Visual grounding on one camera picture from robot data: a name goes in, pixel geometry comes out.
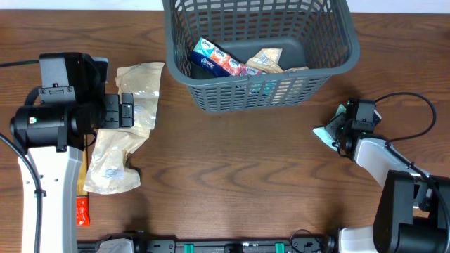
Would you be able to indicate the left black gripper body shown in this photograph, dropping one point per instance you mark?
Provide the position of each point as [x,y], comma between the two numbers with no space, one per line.
[112,119]

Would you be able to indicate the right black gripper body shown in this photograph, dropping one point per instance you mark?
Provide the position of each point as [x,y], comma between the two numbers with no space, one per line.
[336,126]

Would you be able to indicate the beige paper pouch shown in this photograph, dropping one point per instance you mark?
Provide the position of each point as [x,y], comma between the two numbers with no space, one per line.
[108,173]
[266,60]
[143,81]

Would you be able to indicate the teal wet wipes packet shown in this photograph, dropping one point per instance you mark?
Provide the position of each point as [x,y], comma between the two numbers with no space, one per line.
[324,135]

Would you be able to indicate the colourful Kleenex tissue multipack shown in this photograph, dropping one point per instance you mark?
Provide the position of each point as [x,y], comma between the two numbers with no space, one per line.
[212,59]

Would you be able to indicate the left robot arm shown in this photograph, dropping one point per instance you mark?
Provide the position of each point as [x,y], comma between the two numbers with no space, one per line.
[50,158]

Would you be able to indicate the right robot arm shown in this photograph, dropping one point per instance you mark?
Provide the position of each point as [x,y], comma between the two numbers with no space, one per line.
[413,211]

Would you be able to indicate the orange spaghetti pasta packet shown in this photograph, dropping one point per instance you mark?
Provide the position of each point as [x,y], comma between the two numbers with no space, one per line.
[82,201]

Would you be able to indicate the dark grey plastic basket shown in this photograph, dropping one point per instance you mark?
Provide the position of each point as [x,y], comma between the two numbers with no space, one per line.
[317,39]

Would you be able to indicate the black mounting rail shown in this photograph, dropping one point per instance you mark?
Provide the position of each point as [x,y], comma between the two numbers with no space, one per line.
[301,241]

